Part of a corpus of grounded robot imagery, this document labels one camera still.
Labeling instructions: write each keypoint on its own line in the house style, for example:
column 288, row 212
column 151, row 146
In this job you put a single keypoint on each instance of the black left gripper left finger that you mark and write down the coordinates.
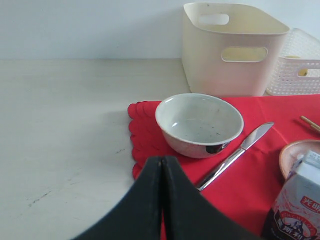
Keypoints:
column 138, row 215

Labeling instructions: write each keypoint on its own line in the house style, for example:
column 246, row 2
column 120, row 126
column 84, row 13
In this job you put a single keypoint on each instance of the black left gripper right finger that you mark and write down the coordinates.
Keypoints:
column 187, row 215

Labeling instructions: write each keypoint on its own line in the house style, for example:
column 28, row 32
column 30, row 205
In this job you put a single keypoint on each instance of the white milk carton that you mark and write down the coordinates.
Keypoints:
column 295, row 213

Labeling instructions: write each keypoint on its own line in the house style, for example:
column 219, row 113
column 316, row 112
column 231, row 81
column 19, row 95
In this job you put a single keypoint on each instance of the yellow lemon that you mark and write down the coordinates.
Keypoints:
column 303, row 72

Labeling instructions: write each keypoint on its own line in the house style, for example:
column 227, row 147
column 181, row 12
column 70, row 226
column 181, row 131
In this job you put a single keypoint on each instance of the red tablecloth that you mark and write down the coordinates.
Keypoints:
column 247, row 189

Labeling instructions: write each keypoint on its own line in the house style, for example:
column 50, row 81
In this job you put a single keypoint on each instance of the white ceramic bowl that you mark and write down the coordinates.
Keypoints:
column 197, row 125

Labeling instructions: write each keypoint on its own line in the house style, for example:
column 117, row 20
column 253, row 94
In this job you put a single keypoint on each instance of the silver table knife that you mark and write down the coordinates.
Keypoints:
column 251, row 139

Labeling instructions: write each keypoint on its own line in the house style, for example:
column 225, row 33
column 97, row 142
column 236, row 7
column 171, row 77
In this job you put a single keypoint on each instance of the brown wooden plate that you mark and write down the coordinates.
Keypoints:
column 294, row 152

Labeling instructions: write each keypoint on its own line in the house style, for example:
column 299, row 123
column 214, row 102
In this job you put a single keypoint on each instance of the upper wooden chopstick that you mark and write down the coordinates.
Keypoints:
column 312, row 124

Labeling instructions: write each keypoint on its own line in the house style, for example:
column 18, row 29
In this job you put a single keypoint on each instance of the cream plastic bin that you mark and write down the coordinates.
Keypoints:
column 229, row 49

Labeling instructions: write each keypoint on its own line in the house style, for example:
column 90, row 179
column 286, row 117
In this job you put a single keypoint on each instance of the white perforated plastic basket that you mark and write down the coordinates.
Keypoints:
column 284, row 79

